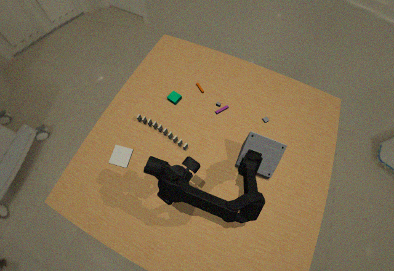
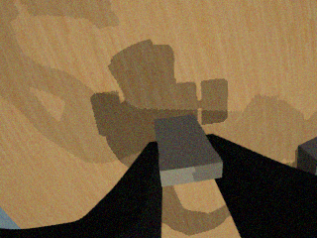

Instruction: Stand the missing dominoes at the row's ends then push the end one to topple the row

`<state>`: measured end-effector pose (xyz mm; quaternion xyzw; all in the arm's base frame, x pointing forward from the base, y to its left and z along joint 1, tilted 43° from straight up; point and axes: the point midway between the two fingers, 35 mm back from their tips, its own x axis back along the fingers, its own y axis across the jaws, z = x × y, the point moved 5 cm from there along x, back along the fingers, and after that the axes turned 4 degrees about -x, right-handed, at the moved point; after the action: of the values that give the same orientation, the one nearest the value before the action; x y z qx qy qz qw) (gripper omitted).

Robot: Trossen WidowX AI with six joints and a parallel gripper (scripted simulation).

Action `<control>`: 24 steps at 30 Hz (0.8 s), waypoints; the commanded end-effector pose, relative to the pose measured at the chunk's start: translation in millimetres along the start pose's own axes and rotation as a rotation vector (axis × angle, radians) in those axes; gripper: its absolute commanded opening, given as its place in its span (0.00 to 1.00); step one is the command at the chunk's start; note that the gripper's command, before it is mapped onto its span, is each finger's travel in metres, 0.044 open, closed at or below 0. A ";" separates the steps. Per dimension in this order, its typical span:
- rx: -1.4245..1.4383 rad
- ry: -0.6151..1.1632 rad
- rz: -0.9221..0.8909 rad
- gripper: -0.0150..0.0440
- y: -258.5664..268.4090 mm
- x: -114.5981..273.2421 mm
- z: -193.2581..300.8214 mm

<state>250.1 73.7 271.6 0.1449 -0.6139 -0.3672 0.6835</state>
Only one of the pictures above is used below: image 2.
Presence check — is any grey domino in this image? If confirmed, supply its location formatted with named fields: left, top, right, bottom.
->
left=154, top=115, right=223, bottom=186

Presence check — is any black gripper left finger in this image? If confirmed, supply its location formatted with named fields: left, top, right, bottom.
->
left=0, top=142, right=162, bottom=238

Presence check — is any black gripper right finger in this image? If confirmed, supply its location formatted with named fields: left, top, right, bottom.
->
left=206, top=134, right=317, bottom=238

